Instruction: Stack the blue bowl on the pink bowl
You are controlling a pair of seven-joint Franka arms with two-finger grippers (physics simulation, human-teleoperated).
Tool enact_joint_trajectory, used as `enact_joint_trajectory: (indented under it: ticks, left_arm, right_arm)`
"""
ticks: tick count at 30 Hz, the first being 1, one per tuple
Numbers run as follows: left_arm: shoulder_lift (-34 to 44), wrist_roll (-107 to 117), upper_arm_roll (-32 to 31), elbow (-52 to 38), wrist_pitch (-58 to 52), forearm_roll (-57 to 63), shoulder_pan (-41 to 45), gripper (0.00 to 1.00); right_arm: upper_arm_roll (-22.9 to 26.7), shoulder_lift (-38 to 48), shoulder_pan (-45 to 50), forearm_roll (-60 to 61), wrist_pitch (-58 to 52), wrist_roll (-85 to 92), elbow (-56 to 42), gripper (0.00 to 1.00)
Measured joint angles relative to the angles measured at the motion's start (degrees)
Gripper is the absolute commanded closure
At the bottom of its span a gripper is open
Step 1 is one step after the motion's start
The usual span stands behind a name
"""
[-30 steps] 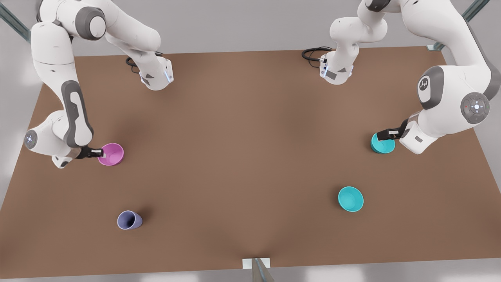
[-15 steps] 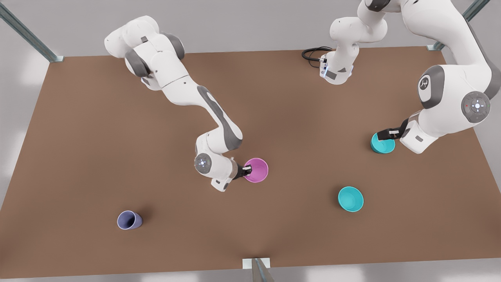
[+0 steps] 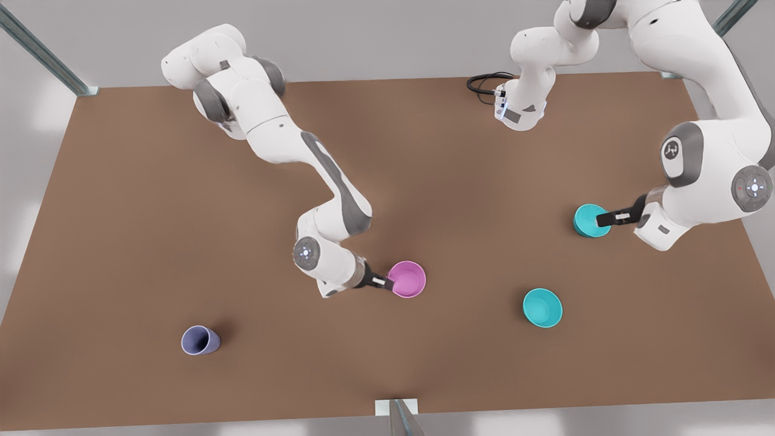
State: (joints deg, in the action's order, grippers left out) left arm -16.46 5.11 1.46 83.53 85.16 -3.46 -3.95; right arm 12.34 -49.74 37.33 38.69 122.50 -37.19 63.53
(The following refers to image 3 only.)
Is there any black cable loop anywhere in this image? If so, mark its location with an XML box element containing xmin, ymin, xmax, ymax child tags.
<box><xmin>467</xmin><ymin>72</ymin><xmax>516</xmax><ymax>104</ymax></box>

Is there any pink bowl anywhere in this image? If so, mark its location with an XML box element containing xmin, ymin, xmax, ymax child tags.
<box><xmin>387</xmin><ymin>260</ymin><xmax>427</xmax><ymax>299</ymax></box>

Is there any teal bowl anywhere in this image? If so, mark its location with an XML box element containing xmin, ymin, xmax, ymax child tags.
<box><xmin>573</xmin><ymin>203</ymin><xmax>613</xmax><ymax>238</ymax></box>
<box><xmin>523</xmin><ymin>288</ymin><xmax>564</xmax><ymax>329</ymax></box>

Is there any silver frame post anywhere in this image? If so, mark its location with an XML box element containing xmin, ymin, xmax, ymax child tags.
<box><xmin>660</xmin><ymin>0</ymin><xmax>760</xmax><ymax>79</ymax></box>
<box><xmin>0</xmin><ymin>5</ymin><xmax>99</xmax><ymax>97</ymax></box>
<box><xmin>375</xmin><ymin>398</ymin><xmax>420</xmax><ymax>436</ymax></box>

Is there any lavender cup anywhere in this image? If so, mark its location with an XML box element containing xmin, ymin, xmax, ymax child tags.
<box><xmin>181</xmin><ymin>325</ymin><xmax>221</xmax><ymax>357</ymax></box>

